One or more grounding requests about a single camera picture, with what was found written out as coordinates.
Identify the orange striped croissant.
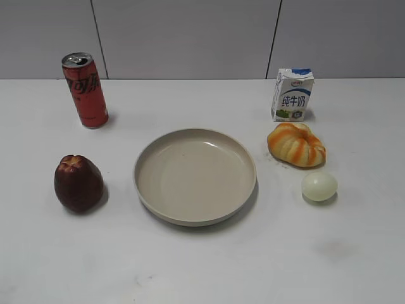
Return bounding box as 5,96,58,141
267,122,327,168

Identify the beige round plate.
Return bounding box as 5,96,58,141
133,128,257,227

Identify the white milk carton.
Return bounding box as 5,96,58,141
270,68,315,122

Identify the white egg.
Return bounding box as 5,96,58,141
301,172,338,201

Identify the dark red wax apple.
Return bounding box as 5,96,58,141
54,155,104,213

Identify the red cola can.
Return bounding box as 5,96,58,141
61,52,109,129

